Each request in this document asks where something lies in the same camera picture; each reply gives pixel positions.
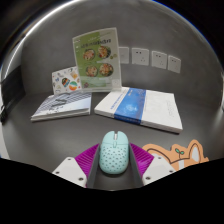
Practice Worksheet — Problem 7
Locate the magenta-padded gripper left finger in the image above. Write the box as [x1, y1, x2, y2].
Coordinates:
[52, 142, 102, 190]

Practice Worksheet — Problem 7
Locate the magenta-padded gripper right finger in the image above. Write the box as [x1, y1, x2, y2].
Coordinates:
[127, 142, 177, 188]

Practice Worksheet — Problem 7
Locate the mint green computer mouse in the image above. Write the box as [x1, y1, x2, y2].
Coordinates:
[99, 130, 130, 175]

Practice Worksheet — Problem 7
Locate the orange fox-shaped mouse pad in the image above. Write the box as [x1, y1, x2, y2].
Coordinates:
[142, 139, 210, 172]

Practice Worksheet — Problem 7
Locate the white book with blue band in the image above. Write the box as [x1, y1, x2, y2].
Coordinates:
[93, 86, 184, 135]

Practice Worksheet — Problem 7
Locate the grey striped book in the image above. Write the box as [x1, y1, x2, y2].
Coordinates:
[30, 92, 93, 122]

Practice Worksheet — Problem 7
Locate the white card with colourful stickers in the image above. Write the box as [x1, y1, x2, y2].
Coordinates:
[51, 65, 83, 96]

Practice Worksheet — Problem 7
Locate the clear acrylic green menu sign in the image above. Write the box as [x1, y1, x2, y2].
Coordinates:
[72, 27, 123, 93]

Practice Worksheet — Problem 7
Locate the white wall socket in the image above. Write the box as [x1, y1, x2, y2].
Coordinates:
[118, 46, 130, 65]
[131, 47, 150, 67]
[167, 54, 182, 74]
[151, 50, 168, 70]

